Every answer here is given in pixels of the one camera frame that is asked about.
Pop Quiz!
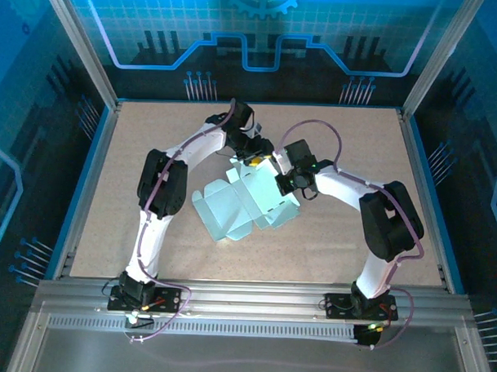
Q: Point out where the blue table edge trim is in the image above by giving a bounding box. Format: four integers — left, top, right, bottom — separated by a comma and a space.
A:
402, 113, 473, 295
43, 100, 114, 281

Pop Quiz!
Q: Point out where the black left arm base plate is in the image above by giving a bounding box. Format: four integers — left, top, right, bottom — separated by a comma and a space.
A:
107, 285, 184, 315

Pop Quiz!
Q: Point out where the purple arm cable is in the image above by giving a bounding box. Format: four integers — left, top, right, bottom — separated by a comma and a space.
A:
127, 94, 199, 347
269, 117, 430, 352

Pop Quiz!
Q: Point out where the white power connector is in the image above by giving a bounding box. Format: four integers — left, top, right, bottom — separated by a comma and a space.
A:
123, 310, 155, 330

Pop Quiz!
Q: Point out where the grey metal shelf plate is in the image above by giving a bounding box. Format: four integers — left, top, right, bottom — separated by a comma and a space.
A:
4, 308, 497, 372

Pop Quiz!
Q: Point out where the blue printed gear wall panel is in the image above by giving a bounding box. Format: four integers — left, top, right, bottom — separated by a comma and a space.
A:
55, 0, 471, 113

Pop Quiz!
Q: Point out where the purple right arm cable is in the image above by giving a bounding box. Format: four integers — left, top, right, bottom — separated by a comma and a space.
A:
269, 117, 430, 352

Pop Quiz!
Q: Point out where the aluminium frame post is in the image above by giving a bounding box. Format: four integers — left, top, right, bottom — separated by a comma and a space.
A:
34, 0, 124, 109
401, 0, 487, 118

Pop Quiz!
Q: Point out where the slotted grey cable duct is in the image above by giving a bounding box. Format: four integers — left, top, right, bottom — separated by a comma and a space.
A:
47, 314, 357, 342

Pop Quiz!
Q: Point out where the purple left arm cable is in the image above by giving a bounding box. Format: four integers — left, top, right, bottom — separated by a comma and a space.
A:
127, 94, 199, 347

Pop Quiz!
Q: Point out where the narrow aluminium side rail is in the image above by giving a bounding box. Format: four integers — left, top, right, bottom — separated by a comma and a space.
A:
391, 108, 461, 293
51, 98, 124, 282

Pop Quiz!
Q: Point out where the blue printed circuit wall panel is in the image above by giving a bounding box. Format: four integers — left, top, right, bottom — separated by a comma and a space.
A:
0, 0, 113, 299
403, 0, 497, 367

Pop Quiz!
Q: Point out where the black power connector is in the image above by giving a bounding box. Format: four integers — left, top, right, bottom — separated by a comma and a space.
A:
352, 322, 383, 350

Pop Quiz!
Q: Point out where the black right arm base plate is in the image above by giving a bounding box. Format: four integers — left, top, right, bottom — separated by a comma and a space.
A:
323, 292, 400, 322

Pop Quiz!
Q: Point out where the light teal paper box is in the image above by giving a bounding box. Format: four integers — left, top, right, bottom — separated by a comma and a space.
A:
189, 155, 304, 246

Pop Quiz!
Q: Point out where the wide aluminium frame rail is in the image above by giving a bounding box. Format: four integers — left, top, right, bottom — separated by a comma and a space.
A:
29, 271, 478, 330

